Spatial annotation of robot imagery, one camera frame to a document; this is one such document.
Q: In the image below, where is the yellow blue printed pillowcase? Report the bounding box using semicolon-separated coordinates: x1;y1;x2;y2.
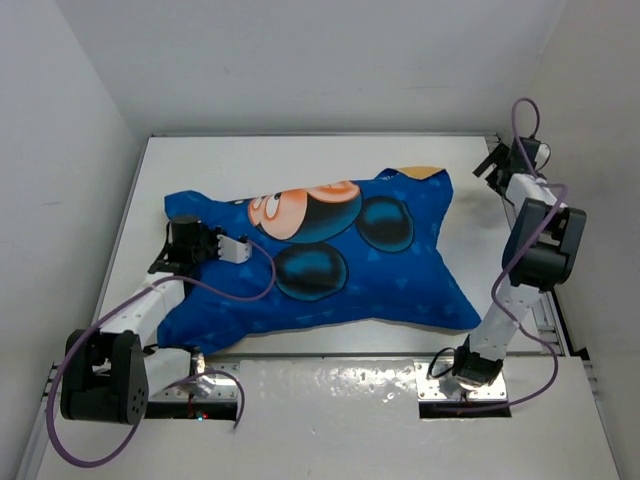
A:
156;167;480;353

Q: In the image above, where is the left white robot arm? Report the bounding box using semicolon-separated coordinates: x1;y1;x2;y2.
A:
60;215;226;425

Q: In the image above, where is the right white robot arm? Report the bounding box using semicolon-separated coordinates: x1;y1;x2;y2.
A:
451;137;587;388

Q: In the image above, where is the white front cover board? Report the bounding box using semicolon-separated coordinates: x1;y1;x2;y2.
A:
38;358;617;479

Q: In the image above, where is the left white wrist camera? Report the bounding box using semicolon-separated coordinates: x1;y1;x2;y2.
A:
217;234;252;265

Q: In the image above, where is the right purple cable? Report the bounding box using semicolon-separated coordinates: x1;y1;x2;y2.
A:
424;97;571;414

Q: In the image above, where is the purple cable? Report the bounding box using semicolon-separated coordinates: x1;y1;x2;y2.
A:
45;239;277;469
424;97;571;414

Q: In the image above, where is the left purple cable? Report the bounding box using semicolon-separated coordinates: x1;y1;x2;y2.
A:
45;239;277;469

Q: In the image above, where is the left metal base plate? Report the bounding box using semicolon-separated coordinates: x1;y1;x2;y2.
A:
151;374;239;404

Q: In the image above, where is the metal base plate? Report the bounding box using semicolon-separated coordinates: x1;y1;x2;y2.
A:
414;357;509;406
151;374;239;404

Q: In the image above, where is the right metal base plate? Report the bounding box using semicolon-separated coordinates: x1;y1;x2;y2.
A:
414;357;509;406

